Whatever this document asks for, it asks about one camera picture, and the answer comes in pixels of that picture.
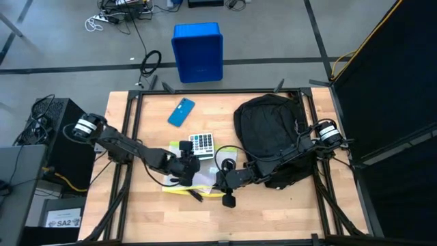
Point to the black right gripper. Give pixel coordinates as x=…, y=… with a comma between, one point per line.
x=243, y=177

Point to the grey mounting plate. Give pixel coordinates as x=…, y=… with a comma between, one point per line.
x=99, y=147

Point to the white power strip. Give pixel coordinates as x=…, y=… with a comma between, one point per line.
x=102, y=17

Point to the grey case with SA2 label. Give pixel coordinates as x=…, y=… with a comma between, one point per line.
x=63, y=218

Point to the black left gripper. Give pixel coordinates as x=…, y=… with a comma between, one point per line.
x=182, y=167

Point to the blue smartphone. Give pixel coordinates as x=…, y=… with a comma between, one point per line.
x=181, y=112

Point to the blue plastic bin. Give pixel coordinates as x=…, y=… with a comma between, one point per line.
x=198, y=51

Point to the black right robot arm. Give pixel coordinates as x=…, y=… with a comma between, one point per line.
x=290, y=153

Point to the black flat box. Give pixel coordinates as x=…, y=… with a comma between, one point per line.
x=205, y=3

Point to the black power adapter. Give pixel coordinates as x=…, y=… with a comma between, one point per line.
x=233, y=3

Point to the black backpack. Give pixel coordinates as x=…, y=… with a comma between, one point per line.
x=266, y=126

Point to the black computer tower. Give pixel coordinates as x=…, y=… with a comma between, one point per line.
x=68, y=164

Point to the black aluminium table frame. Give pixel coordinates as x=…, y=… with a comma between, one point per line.
x=218, y=91

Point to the white mesh pouch yellow trim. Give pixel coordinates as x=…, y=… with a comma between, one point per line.
x=208, y=174

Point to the grey desk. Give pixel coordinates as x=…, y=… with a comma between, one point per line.
x=20, y=191

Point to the black curtain panel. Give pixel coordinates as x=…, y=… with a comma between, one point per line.
x=392, y=85

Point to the white calculator dark keys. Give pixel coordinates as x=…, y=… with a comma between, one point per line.
x=203, y=145

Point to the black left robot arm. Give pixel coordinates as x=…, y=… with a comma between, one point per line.
x=119, y=143

